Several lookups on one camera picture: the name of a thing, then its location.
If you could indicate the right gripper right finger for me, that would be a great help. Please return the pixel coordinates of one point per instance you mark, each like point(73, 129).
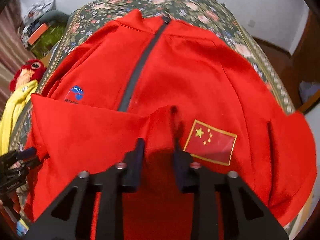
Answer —
point(224, 206)

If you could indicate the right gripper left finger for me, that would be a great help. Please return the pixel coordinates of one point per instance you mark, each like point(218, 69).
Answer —
point(91, 199)

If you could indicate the red zip jacket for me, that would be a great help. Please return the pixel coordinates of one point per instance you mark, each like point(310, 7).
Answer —
point(169, 83)

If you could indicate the crumpled grey clothes pile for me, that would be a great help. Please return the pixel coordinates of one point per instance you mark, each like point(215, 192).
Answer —
point(37, 10)

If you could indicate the yellow garment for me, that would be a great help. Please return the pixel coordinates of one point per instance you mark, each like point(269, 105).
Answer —
point(13, 108)

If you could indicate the red plush toy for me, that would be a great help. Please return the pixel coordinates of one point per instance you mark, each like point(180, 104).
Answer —
point(30, 71)

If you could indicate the striped curtain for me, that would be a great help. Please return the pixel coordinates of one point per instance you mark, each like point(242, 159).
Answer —
point(13, 53)

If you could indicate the orange box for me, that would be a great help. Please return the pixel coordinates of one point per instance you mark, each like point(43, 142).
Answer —
point(37, 33)

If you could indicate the wooden wardrobe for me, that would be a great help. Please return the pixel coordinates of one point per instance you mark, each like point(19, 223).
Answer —
point(305, 60)

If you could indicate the dark grey cushion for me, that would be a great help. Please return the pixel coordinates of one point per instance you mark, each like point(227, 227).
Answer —
point(54, 16)

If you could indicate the floral bed cover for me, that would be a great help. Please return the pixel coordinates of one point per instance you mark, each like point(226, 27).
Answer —
point(205, 14)

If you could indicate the wall socket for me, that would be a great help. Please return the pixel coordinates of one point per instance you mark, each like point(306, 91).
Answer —
point(251, 23)

